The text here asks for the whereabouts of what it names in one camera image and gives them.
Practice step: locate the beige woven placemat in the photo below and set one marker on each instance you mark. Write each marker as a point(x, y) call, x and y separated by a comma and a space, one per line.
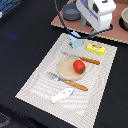
point(80, 109)

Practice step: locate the red toy tomato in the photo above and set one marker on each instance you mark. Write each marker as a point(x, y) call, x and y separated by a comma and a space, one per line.
point(79, 66)

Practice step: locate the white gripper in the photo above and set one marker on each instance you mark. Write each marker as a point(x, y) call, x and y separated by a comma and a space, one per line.
point(98, 13)

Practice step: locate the fork with wooden handle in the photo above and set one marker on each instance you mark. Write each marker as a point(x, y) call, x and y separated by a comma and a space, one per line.
point(69, 82)

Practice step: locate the round wooden plate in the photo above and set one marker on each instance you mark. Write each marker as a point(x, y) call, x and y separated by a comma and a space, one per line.
point(66, 69)

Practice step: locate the small grey pot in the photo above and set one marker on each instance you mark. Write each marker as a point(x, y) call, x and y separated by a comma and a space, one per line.
point(70, 12)

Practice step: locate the beige bowl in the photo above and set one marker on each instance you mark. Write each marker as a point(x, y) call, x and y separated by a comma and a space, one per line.
point(124, 16)

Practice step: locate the yellow toy butter box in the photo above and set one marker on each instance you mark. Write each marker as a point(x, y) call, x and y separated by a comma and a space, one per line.
point(95, 49)

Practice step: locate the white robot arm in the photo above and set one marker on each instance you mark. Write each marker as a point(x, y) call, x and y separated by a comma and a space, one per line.
point(97, 12)

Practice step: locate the light blue toy carton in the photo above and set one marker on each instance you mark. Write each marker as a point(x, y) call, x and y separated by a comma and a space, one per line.
point(75, 40)

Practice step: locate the knife with wooden handle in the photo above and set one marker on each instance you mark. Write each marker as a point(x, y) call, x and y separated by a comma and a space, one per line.
point(83, 58)

